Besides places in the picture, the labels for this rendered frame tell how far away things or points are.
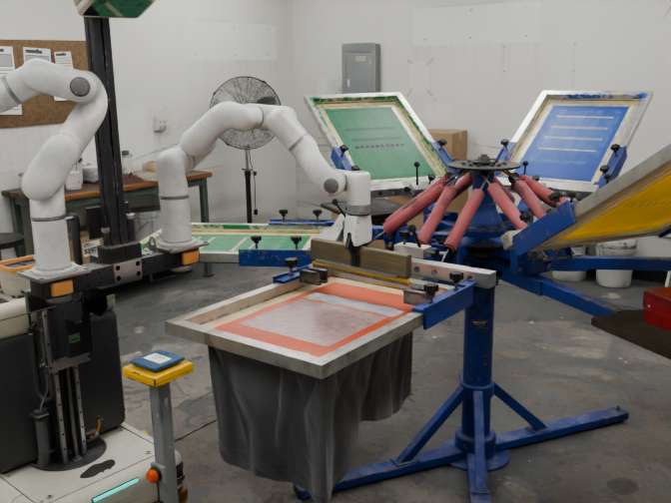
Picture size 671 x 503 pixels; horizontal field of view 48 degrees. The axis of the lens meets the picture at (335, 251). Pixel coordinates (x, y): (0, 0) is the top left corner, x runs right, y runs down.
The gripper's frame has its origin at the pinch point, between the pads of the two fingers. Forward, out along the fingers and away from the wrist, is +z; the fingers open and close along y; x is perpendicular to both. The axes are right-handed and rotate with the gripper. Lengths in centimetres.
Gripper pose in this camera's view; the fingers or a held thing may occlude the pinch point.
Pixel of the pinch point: (358, 258)
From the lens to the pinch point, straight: 243.0
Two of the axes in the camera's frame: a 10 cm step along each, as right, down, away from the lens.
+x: 8.0, 1.4, -5.9
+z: 0.0, 9.7, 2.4
